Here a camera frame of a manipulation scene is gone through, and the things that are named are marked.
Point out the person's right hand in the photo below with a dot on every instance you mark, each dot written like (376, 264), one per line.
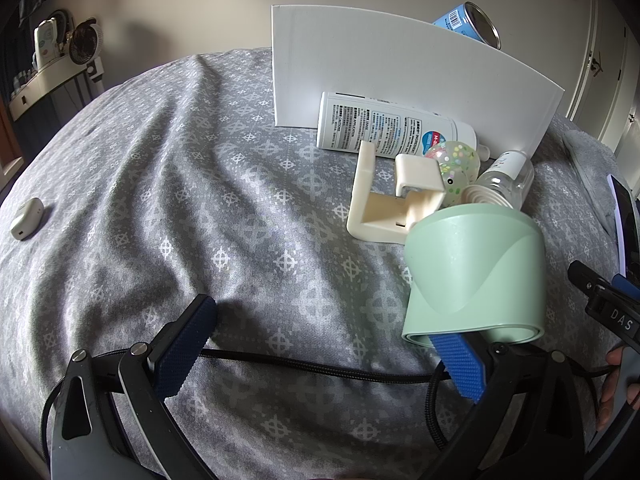
(611, 390)

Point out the cream plastic bracket holder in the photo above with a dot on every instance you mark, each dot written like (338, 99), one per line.
(372, 210)

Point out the large white labelled bottle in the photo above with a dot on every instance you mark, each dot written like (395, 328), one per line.
(370, 127)

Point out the grey patterned bed sheet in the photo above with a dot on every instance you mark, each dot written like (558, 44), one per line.
(200, 185)

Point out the smartphone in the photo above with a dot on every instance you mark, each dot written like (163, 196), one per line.
(627, 215)

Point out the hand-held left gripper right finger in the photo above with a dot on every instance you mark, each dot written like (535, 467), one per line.
(460, 366)

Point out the white box container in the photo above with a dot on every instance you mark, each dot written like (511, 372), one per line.
(380, 60)

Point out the white wardrobe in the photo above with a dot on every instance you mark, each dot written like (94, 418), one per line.
(607, 60)

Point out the jar with cream ribbed lid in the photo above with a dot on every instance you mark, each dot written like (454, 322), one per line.
(484, 196)

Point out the white shelf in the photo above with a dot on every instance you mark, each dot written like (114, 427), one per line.
(35, 91)

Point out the blue tin can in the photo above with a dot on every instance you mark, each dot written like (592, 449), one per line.
(462, 22)

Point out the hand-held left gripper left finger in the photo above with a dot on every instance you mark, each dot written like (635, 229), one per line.
(184, 347)

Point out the glitter squishy toy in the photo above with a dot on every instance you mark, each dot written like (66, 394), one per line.
(452, 160)

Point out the small desk fan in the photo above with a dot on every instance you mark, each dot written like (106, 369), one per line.
(86, 42)

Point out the mint green plastic cup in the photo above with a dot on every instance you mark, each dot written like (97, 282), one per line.
(470, 270)

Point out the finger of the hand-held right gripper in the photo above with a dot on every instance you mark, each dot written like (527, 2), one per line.
(585, 276)
(627, 287)

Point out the small white oval device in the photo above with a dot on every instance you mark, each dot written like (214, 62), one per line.
(27, 217)

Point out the white handheld device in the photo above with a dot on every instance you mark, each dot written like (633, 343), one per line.
(47, 42)

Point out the small clear plastic bottle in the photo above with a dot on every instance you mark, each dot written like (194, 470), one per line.
(507, 175)

